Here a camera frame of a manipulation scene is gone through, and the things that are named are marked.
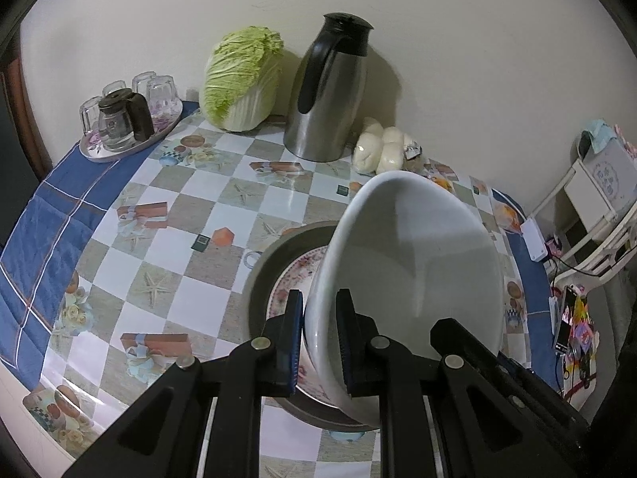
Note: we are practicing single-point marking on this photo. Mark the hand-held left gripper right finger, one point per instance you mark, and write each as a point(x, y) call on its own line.
point(345, 338)

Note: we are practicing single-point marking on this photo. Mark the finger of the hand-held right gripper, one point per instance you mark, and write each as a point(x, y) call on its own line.
point(537, 408)

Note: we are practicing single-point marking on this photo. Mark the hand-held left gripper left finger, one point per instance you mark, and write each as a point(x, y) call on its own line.
point(296, 338)

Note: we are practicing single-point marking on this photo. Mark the pink floral ceramic plate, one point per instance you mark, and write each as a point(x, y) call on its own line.
point(293, 274)

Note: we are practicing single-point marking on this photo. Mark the stainless steel plate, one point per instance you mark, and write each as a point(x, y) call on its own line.
point(259, 284)

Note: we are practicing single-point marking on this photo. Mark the large plain white bowl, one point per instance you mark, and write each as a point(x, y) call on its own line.
point(423, 259)

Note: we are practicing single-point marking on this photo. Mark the colourful toy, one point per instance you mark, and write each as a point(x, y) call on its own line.
point(582, 338)

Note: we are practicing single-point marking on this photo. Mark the black smartphone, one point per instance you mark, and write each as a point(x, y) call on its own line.
point(566, 318)

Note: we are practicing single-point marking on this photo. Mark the small white plastic box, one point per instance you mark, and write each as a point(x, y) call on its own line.
point(533, 239)

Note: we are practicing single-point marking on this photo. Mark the printed checkered tablecloth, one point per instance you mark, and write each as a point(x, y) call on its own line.
point(199, 199)

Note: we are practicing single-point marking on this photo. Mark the bag of white steamed buns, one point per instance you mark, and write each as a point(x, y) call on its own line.
point(378, 149)

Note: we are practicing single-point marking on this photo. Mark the small clear food packet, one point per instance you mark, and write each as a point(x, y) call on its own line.
point(412, 152)

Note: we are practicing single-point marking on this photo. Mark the white plastic chair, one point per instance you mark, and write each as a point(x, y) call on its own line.
point(602, 194)

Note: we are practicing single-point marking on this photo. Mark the stainless steel thermos jug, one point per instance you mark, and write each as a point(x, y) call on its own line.
point(328, 104)

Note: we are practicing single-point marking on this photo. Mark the napa cabbage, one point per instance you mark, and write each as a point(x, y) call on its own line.
point(239, 79)

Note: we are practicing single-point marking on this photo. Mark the blue quilted cloth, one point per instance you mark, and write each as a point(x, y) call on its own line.
point(45, 239)

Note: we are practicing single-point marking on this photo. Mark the floral serving tray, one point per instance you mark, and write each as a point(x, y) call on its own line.
point(99, 152)

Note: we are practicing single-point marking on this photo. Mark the clear glass cup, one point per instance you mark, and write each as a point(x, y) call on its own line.
point(161, 94)
point(142, 82)
point(113, 88)
point(92, 114)

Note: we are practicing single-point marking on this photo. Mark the light green cloth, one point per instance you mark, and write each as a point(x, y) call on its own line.
point(597, 134)

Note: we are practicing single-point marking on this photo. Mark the brown wooden door frame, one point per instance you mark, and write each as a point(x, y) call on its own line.
point(25, 124)

